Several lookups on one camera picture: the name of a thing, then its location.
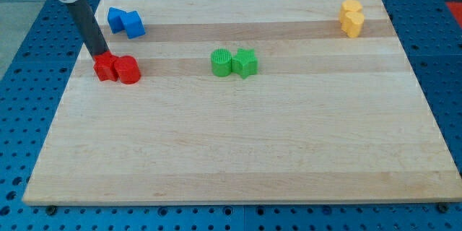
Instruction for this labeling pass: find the light wooden board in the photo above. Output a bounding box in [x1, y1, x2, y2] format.
[23, 0, 461, 206]

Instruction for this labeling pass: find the red star block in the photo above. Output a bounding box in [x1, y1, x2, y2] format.
[93, 51, 118, 82]

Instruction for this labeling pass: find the red cylinder block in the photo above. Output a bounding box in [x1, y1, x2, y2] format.
[114, 56, 141, 84]

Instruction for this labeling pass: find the green star block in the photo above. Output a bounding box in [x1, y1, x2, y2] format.
[232, 48, 258, 79]

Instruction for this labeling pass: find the green cylinder block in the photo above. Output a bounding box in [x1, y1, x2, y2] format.
[210, 48, 232, 77]

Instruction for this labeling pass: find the yellow heart block front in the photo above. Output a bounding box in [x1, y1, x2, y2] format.
[341, 12, 365, 38]

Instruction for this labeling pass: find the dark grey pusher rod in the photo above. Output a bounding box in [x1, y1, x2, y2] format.
[66, 0, 109, 58]

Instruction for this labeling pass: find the yellow block rear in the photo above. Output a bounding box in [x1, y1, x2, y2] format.
[339, 0, 362, 23]

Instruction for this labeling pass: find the blue block left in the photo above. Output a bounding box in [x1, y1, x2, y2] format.
[107, 7, 126, 34]

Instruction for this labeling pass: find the blue cube block right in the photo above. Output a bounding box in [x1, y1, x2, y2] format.
[121, 11, 146, 39]

